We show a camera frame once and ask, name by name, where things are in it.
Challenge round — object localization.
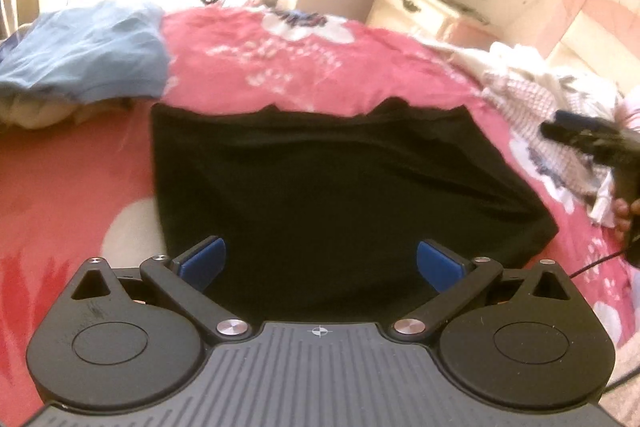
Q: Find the white crumpled garment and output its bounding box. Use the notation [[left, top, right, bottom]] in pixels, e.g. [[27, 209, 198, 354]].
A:
[[422, 39, 639, 228]]

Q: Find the person's right hand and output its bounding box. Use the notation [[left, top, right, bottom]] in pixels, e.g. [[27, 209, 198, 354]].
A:
[[613, 198, 640, 242]]

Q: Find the light blue garment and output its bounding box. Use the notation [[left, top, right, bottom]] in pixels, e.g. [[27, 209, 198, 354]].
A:
[[1, 2, 170, 104]]

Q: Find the black smile t-shirt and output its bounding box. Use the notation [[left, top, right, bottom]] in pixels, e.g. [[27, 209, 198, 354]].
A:
[[151, 98, 559, 324]]

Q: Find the red floral blanket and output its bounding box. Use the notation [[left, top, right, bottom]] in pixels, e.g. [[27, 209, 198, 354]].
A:
[[1, 8, 639, 426]]

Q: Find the cream bedside cabinet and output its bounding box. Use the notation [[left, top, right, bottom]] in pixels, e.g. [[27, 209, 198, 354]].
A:
[[366, 0, 501, 50]]

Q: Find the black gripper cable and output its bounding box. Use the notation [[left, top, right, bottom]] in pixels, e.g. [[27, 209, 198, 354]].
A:
[[568, 246, 633, 281]]

